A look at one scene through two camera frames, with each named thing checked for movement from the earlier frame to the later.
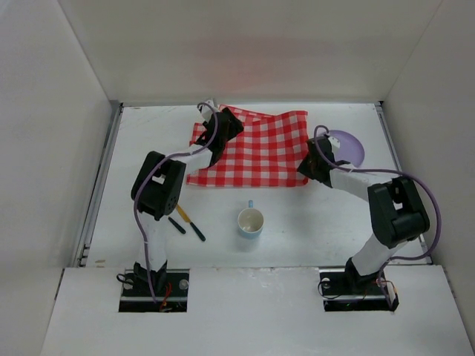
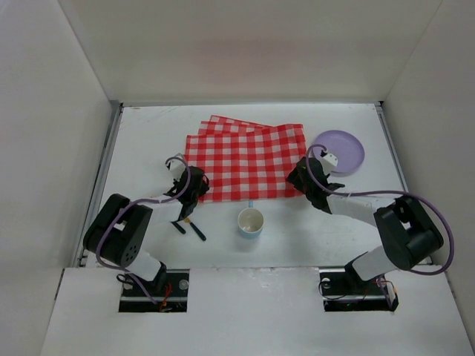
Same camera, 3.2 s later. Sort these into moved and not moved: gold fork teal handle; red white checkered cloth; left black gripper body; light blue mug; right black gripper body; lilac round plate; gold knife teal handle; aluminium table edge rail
Moved: left black gripper body; red white checkered cloth; right black gripper body
Not moved: aluminium table edge rail; lilac round plate; gold knife teal handle; gold fork teal handle; light blue mug
